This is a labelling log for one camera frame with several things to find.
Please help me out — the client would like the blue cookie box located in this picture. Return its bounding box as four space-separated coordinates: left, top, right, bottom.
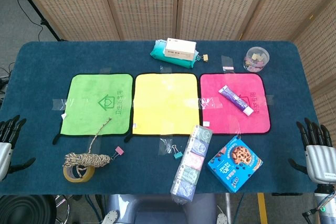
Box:
207 135 264 193

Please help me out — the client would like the purple white tube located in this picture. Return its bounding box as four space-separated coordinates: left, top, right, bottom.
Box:
218 85 255 116

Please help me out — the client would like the yellow microfiber cloth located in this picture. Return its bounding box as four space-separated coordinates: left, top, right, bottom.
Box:
124 73 200 143

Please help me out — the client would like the teal binder clip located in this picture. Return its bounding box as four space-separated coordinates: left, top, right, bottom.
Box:
171 144 184 160

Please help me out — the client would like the black cable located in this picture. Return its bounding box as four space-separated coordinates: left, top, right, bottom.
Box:
10 0 44 42

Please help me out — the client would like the long clear snack pack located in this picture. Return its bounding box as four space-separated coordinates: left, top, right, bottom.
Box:
170 125 213 204

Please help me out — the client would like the white cardboard box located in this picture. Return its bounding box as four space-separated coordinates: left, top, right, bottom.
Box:
164 38 197 62

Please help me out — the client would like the black tripod stand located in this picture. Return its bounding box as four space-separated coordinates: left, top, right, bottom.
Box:
6 0 66 42

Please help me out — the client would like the woven folding screen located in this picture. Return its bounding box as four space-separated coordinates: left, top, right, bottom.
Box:
12 0 336 163

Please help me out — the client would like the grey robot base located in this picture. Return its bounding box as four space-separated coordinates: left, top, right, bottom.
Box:
101 194 229 224

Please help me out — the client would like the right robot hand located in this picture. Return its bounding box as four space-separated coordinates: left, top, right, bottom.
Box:
288 118 336 184

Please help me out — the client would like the green microfiber cloth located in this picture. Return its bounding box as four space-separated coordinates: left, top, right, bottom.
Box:
52 73 134 145

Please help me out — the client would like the yellow tape roll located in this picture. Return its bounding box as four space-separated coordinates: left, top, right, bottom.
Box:
62 165 96 183

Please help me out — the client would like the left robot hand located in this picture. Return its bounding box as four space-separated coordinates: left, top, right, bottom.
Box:
0 114 36 182

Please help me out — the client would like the twisted rope bundle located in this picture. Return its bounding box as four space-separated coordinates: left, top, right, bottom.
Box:
62 118 112 180

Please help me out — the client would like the teal wet wipes pack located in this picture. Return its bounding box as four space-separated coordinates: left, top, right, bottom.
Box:
150 39 198 69

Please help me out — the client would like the pink microfiber cloth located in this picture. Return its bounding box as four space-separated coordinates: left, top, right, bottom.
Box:
199 73 271 135

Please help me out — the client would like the pink binder clip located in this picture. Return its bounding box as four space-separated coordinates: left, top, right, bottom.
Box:
110 146 124 161

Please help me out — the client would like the clear jar of clips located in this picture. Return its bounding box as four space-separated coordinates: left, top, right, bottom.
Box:
243 47 270 73

